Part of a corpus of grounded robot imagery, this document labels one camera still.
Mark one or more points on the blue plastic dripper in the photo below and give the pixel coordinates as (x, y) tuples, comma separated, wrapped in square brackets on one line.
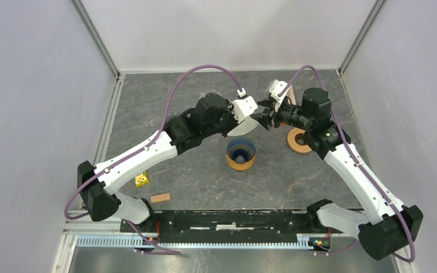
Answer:
[(241, 150)]

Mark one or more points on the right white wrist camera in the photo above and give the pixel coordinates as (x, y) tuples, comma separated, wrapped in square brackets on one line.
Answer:
[(276, 93)]

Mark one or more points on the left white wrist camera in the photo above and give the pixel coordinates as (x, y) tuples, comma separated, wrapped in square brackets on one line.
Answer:
[(243, 108)]

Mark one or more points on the white slotted cable duct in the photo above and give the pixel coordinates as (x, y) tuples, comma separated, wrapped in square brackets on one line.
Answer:
[(136, 242)]

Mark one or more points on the wooden ring stand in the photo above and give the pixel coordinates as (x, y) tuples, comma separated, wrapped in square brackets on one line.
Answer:
[(296, 140), (240, 165)]

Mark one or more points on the clear plastic dripper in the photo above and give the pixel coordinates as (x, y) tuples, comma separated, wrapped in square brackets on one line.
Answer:
[(209, 92)]

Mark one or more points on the small wooden block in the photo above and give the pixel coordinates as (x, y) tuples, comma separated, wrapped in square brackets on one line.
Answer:
[(160, 198)]

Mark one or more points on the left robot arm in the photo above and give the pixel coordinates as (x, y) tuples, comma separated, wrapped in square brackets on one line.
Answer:
[(100, 184)]

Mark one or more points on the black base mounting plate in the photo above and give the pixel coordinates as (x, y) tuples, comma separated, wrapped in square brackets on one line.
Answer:
[(231, 226)]

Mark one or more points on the yellow juice carton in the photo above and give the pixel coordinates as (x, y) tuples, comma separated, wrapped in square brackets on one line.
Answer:
[(141, 180)]

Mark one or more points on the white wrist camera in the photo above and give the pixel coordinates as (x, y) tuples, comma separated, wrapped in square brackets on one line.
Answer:
[(243, 108), (276, 93)]

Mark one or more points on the orange coffee filter box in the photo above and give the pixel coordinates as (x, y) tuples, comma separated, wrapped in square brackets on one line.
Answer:
[(290, 96)]

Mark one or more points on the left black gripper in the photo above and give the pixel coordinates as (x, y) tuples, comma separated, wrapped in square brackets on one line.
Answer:
[(234, 121)]

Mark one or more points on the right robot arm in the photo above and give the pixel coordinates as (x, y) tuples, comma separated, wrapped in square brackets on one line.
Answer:
[(387, 226)]

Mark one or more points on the white paper coffee filter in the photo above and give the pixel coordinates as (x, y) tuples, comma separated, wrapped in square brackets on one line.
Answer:
[(246, 126)]

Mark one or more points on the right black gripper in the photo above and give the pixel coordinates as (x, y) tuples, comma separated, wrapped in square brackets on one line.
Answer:
[(266, 118)]

